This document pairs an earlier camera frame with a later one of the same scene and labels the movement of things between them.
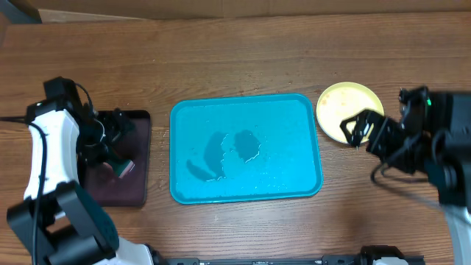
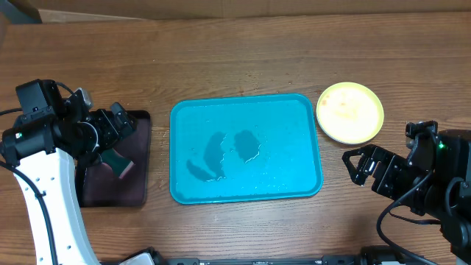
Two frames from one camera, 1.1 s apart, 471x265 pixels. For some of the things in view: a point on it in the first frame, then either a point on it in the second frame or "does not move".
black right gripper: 387,131 -> 394,167
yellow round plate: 343,101 does not move
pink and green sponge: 121,166 does not move
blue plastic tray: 243,148 does not move
